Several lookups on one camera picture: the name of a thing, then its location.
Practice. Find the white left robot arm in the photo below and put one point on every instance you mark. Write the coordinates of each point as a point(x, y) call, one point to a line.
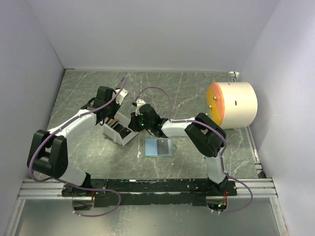
point(49, 149)

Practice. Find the black cards in tray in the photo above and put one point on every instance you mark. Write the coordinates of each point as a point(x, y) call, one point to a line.
point(117, 127)

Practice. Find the black credit card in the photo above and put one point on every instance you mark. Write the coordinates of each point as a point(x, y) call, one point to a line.
point(163, 147)

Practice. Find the green card holder wallet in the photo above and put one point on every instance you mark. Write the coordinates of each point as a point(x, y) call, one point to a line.
point(150, 148)

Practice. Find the aluminium frame profile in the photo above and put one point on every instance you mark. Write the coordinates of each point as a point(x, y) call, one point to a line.
point(31, 189)

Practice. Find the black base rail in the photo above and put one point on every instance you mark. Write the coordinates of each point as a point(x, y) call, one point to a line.
point(142, 192)

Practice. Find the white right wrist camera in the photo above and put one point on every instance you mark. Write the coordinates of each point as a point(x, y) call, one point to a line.
point(138, 104)

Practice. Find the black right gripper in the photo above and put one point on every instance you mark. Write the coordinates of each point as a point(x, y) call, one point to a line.
point(134, 125)

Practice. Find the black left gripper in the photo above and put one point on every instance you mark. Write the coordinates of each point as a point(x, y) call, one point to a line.
point(117, 106)

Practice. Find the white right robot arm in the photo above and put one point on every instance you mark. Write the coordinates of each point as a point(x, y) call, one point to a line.
point(204, 133)

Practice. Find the white card tray box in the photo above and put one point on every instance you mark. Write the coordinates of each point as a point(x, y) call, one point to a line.
point(115, 137)

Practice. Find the white cylinder with orange lid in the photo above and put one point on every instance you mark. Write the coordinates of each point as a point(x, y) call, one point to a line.
point(232, 104)

